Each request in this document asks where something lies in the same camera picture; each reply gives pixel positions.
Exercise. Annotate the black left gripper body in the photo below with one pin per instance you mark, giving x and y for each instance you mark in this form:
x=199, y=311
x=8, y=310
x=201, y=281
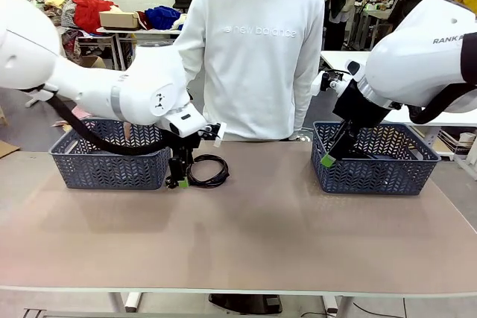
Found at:
x=184, y=148

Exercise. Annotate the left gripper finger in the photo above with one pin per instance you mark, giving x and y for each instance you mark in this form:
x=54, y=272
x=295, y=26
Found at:
x=183, y=174
x=174, y=173

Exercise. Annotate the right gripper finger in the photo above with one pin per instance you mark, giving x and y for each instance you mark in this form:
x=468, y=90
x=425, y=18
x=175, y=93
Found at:
x=348, y=141
x=337, y=143

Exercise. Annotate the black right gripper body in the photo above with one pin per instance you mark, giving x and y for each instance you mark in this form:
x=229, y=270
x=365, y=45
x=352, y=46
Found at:
x=359, y=107

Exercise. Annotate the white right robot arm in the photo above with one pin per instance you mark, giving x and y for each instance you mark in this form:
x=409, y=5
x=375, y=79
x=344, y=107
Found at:
x=410, y=61

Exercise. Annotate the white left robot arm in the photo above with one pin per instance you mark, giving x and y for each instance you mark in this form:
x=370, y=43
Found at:
x=141, y=83

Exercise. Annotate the person's right hand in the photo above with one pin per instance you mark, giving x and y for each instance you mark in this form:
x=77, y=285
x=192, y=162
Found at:
x=128, y=132

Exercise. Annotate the blue-grey plastic basket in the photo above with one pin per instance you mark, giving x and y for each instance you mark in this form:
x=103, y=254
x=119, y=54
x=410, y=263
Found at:
x=372, y=180
x=104, y=174

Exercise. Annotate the white background table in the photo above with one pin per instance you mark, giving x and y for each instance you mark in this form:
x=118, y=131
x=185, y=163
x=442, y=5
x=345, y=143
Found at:
x=343, y=58

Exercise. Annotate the person in white sweatshirt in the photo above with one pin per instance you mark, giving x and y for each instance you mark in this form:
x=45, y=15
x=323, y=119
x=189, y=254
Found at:
x=257, y=72

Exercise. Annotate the open cardboard floor box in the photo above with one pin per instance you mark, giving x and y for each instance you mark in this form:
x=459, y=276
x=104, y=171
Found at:
x=93, y=62

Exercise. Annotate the background table with clothes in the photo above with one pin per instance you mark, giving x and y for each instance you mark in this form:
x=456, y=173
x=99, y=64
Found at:
x=126, y=30

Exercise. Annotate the blue cloth pile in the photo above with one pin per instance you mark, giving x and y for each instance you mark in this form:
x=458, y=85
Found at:
x=160, y=16

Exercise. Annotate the white table leg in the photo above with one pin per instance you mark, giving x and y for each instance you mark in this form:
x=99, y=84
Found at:
x=331, y=305
x=132, y=301

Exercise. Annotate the cardboard box on table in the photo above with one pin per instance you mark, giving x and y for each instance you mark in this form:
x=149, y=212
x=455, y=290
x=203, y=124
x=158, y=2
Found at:
x=119, y=20

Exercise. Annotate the red cloth pile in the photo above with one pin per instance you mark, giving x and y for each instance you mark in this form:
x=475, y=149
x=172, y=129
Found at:
x=89, y=12

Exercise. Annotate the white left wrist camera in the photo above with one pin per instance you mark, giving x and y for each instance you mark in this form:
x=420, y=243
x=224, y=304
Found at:
x=220, y=133

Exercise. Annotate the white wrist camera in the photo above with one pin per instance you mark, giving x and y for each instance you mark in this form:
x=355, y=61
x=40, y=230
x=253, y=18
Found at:
x=316, y=85
x=220, y=133

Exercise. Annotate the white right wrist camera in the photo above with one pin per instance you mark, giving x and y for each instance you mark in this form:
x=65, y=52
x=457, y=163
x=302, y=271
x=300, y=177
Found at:
x=316, y=85

